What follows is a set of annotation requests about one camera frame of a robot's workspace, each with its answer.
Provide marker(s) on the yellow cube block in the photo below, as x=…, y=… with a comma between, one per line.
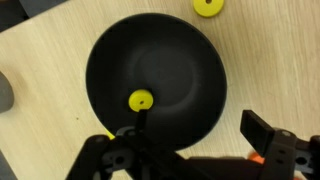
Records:
x=110, y=135

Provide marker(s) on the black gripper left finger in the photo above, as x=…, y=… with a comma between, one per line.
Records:
x=133, y=156

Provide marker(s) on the black bowl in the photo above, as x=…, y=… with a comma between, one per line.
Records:
x=173, y=66

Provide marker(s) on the grey duct tape roll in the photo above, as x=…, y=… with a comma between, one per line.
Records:
x=6, y=93

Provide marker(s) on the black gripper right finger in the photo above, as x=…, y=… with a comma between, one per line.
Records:
x=283, y=153

